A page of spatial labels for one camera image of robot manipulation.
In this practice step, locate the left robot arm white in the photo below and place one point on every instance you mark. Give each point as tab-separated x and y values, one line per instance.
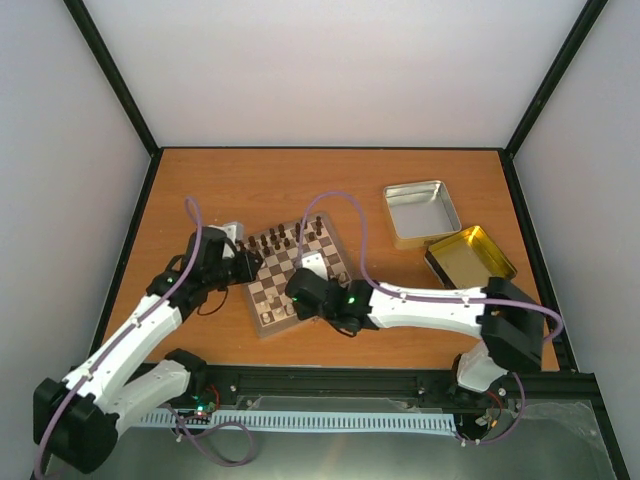
80	418

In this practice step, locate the blue cable duct strip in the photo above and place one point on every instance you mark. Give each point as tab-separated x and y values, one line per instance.
329	422

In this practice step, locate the open silver tin box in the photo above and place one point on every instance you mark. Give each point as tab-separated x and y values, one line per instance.
419	213

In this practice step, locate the gold tin lid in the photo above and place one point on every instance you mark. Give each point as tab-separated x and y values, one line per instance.
468	258

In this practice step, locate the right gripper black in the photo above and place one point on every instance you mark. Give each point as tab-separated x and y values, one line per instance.
302	313

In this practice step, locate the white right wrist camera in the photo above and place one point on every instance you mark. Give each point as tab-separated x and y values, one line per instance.
314	262

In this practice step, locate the black frame post left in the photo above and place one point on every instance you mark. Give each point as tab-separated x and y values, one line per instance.
88	29

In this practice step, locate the wooden chess board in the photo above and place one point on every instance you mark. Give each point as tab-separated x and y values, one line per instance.
277	270

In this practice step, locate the dark chess pieces rows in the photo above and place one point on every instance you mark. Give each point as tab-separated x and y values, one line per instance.
283	238

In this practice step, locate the black frame post right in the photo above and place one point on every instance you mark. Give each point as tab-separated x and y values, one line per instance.
577	35

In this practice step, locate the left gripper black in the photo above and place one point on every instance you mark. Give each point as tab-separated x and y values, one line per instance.
249	271

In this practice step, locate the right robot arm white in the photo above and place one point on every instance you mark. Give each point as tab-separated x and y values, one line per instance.
506	322

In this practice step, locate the black frame post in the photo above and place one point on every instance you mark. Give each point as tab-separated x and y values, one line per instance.
577	35
88	29

